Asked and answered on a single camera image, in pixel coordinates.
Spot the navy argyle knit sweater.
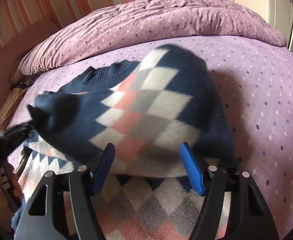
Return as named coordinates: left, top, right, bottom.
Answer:
left=19, top=44, right=237, bottom=239

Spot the person's left hand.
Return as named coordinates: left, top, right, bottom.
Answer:
left=0, top=164, right=23, bottom=232

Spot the brown pillow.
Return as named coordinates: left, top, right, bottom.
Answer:
left=0, top=78, right=36, bottom=132

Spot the purple dotted bed sheet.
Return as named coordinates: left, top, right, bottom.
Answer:
left=11, top=36, right=293, bottom=239

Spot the mauve dotted quilt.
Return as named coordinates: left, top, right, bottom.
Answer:
left=10, top=0, right=287, bottom=83

